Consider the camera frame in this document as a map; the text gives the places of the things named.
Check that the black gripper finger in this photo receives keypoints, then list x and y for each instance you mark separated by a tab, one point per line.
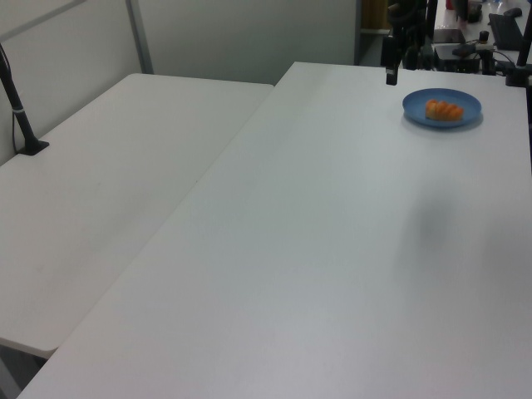
389	78
394	78

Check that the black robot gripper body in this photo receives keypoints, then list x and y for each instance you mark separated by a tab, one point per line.
388	50

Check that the orange bread loaf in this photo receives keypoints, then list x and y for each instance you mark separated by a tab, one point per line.
443	110

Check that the blue round plate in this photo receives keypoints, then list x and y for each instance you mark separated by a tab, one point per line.
415	106

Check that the brown wooden board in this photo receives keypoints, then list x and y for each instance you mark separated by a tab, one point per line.
374	14

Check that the black electronics box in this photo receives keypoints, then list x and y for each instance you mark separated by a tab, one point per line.
455	62

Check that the black knob stand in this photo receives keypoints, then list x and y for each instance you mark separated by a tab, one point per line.
484	50

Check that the black keyboard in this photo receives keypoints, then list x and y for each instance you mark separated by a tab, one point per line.
505	31

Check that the black computer mouse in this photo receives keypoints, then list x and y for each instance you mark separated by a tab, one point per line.
513	12

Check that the black camera pole with clamp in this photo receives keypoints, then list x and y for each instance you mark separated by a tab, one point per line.
523	54

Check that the grey partition frame post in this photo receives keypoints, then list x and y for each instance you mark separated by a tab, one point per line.
140	37

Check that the black camera pole with base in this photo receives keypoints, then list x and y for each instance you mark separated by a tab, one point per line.
18	114

